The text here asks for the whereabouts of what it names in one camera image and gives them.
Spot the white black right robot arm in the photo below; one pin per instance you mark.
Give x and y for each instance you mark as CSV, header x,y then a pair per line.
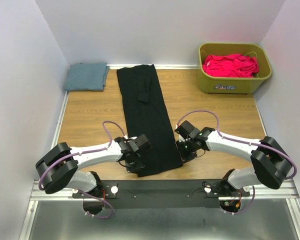
x,y
270,166

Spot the black t-shirt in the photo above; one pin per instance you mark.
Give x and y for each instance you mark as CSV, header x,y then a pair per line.
x,y
146,114

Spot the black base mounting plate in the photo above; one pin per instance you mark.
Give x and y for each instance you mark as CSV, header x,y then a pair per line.
x,y
154,194

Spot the olive green plastic bin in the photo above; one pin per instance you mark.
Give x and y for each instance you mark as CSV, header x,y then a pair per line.
x,y
209,84

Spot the folded blue-grey t-shirt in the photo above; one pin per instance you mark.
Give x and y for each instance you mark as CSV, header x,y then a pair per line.
x,y
86,77

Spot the pink t-shirt in bin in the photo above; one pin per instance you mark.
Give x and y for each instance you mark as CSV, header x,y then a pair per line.
x,y
230,66

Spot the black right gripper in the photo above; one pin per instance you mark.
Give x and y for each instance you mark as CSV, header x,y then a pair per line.
x,y
184,156

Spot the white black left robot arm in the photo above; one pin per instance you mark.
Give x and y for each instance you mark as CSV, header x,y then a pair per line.
x,y
62,166

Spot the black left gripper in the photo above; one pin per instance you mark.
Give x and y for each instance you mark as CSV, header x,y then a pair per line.
x,y
134,168

